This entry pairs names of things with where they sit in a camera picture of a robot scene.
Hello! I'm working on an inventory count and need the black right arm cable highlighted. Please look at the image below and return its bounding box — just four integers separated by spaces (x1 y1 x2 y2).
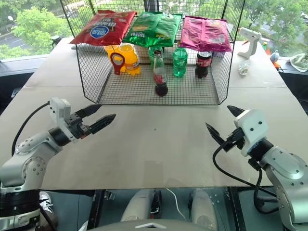
212 139 277 215

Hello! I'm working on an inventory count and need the dark cola plastic bottle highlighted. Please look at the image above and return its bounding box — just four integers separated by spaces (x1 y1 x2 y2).
194 51 213 79

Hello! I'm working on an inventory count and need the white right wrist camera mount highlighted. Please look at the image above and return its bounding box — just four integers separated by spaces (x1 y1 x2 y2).
234 109 269 157

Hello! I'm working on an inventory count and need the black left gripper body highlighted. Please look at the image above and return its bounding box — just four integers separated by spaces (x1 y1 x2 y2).
65 113 93 140

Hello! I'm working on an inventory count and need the white glue gun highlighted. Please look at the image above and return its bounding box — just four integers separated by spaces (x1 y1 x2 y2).
237 26 262 59

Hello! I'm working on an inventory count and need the thin white cable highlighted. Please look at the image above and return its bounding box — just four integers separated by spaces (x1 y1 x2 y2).
166 187 185 220

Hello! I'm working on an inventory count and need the black wire mesh rack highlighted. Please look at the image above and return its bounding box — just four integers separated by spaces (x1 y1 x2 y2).
59 0 246 106

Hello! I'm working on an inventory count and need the red chip bag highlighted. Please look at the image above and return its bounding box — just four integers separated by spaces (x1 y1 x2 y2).
69 10 137 46

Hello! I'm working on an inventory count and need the magenta chip bag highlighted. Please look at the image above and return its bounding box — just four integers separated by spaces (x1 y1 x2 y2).
179 16 232 52

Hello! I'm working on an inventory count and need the orange soda plastic bottle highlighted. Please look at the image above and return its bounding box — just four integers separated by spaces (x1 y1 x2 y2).
119 43 141 77
103 44 121 60

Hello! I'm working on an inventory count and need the white sneaker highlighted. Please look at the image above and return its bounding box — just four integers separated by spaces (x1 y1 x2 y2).
39 191 60 227

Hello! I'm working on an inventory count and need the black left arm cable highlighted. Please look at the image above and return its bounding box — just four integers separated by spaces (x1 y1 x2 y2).
11 101 51 157

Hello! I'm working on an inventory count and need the small clear plastic bag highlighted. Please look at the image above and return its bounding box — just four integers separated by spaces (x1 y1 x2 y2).
238 59 251 77

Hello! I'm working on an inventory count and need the red bottle opener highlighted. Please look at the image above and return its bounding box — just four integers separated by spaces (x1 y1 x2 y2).
110 52 126 76

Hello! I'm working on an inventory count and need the small grey plush toy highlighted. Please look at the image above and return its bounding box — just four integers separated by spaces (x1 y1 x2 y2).
269 50 280 64

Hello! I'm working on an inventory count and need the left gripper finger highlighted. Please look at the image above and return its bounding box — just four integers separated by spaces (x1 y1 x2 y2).
77 104 103 119
89 114 117 135

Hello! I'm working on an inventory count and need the grey rounded shape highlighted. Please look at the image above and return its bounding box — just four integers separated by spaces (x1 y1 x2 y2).
120 189 155 222

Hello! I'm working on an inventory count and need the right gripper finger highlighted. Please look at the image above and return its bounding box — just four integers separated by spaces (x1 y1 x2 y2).
227 105 246 119
205 122 230 153

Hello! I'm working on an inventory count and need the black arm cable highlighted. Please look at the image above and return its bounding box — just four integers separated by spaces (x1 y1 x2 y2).
212 139 277 215
11 101 51 157

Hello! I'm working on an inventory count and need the glass cola bottle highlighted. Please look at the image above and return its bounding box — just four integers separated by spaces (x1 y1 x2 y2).
153 50 168 97

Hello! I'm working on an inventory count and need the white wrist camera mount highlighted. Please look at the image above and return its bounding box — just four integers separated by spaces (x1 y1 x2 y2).
49 97 80 143
234 109 269 157

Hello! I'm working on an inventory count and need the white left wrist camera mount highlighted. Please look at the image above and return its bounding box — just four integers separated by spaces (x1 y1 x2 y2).
49 97 80 143

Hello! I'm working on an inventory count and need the green chip bag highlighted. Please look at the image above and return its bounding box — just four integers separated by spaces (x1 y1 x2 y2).
123 11 183 48

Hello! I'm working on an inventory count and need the pale green cloth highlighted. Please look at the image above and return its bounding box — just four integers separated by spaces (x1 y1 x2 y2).
288 53 308 73

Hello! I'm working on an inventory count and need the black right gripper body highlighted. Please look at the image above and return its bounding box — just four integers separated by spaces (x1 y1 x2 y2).
225 128 246 152

